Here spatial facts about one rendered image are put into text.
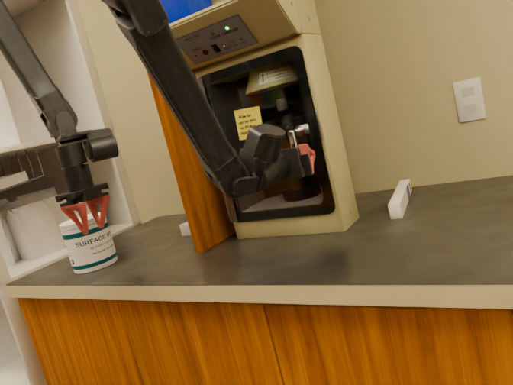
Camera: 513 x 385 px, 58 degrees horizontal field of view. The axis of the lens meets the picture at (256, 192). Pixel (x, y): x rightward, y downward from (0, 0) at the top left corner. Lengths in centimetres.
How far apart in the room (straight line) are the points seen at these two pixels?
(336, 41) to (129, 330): 104
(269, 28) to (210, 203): 50
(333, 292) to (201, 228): 51
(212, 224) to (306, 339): 47
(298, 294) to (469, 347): 29
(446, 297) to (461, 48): 83
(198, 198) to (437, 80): 76
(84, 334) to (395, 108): 112
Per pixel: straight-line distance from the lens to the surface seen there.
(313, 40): 114
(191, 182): 123
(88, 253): 139
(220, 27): 110
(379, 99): 148
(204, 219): 126
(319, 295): 86
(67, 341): 153
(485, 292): 77
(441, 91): 144
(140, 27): 64
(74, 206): 108
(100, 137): 111
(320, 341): 95
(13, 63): 112
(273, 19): 106
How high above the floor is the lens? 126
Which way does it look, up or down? 9 degrees down
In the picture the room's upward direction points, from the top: 14 degrees counter-clockwise
